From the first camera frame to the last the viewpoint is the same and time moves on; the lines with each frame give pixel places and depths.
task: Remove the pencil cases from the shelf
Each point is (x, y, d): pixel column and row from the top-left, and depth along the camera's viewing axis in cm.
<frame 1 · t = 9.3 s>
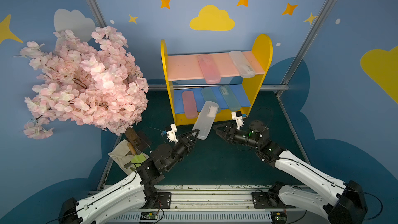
left hand: (200, 129, 65), fingers closed
right hand: (217, 128, 69), fingers open
frosted white pencil case: (205, 119, 73), point 29 cm above the table
pink pencil case lower: (190, 105, 95), point 16 cm above the table
green pencil case middle: (208, 95, 103), point 14 cm above the table
teal pencil case right: (231, 101, 98), point 16 cm above the table

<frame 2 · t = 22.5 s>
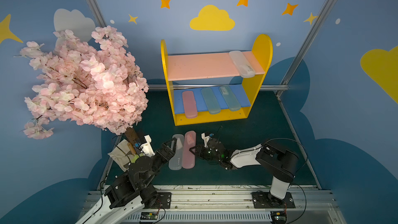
left hand: (173, 141, 67), fingers open
right hand: (190, 149, 85), fingers closed
frosted white pencil case: (176, 162, 86), point 3 cm above the table
pink pencil case upper: (188, 157, 86), point 4 cm above the table
the other named things where they were.

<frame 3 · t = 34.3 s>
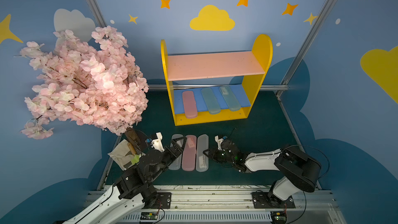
left hand: (184, 140, 68), fingers open
right hand: (204, 151, 85), fingers closed
the named things where they were.

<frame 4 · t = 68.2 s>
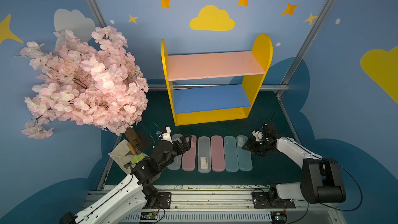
left hand: (186, 136, 75), fingers open
right hand: (249, 147, 90), fingers open
pink pencil case lower: (218, 159, 88), point 2 cm above the table
green pencil case middle: (230, 152, 93), on the table
teal pencil case right: (244, 157, 90), point 2 cm above the table
the other named things where they were.

